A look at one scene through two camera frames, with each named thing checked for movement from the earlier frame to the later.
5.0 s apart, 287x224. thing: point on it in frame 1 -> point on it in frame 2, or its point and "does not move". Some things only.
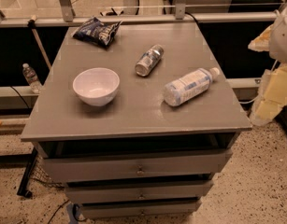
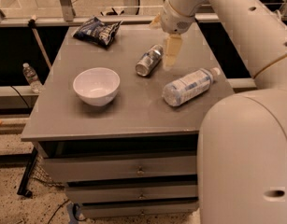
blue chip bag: [97, 31] does not move
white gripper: [282, 36] -> [173, 20]
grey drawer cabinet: [138, 129] does not move
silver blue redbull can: [149, 60] does not move
